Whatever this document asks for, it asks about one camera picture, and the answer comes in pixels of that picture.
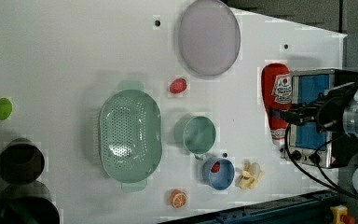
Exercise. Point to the peeled toy banana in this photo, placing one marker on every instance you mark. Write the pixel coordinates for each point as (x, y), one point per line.
(250, 175)

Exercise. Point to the blue metal frame rail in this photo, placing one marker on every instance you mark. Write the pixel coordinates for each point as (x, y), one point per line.
(310, 208)

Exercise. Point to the green round ball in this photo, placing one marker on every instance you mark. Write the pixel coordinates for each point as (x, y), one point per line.
(6, 108)

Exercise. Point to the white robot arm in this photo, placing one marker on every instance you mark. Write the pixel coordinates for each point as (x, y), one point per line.
(350, 129)

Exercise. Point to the green cup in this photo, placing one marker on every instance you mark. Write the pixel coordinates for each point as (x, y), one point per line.
(196, 134)

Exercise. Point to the small red fruit in cup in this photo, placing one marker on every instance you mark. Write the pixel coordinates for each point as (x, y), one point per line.
(216, 167)

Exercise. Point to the toy orange slice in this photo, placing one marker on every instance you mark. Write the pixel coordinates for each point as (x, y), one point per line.
(177, 198)

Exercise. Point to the red ketchup bottle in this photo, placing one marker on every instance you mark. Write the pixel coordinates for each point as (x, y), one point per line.
(276, 85)

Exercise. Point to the black cylinder lower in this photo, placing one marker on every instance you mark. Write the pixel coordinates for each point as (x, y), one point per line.
(28, 204)

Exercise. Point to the blue cup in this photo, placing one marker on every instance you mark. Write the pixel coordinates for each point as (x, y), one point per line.
(221, 180)

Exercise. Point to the grey round plate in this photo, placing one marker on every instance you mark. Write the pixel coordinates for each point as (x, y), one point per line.
(209, 37)

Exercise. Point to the black cylinder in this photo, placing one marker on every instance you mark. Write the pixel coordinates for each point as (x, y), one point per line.
(21, 162)
(28, 204)

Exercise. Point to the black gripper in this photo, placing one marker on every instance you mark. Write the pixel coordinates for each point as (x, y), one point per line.
(326, 112)

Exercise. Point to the green oval strainer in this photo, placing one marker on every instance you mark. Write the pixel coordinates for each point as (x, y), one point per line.
(130, 136)

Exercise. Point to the red toy strawberry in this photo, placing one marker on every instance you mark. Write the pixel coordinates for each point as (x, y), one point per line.
(177, 86)

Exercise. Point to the yellow red clamp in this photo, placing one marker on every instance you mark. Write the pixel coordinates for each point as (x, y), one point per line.
(341, 216)

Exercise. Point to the silver black toaster oven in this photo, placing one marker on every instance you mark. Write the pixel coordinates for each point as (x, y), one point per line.
(316, 135)

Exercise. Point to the black cylinder upper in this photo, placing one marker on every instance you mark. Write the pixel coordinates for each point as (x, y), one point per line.
(21, 162)

